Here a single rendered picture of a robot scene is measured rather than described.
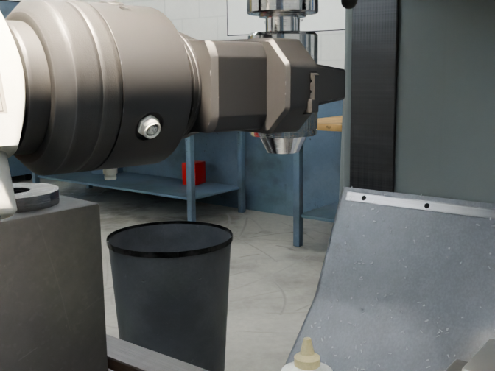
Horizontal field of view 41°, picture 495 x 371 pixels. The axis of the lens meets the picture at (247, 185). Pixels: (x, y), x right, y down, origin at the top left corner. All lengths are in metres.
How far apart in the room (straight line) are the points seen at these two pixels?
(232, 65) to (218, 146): 5.66
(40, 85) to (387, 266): 0.57
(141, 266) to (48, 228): 1.71
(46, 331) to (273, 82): 0.36
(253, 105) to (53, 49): 0.12
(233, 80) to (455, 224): 0.47
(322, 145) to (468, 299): 4.64
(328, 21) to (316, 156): 1.07
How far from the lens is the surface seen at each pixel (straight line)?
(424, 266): 0.79
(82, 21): 0.33
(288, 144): 0.44
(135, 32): 0.34
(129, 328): 2.47
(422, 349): 0.76
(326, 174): 5.38
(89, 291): 0.66
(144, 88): 0.33
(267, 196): 5.75
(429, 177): 0.81
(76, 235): 0.64
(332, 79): 0.44
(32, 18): 0.33
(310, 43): 0.44
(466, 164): 0.79
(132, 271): 2.35
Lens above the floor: 1.24
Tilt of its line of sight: 10 degrees down
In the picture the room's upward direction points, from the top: 1 degrees counter-clockwise
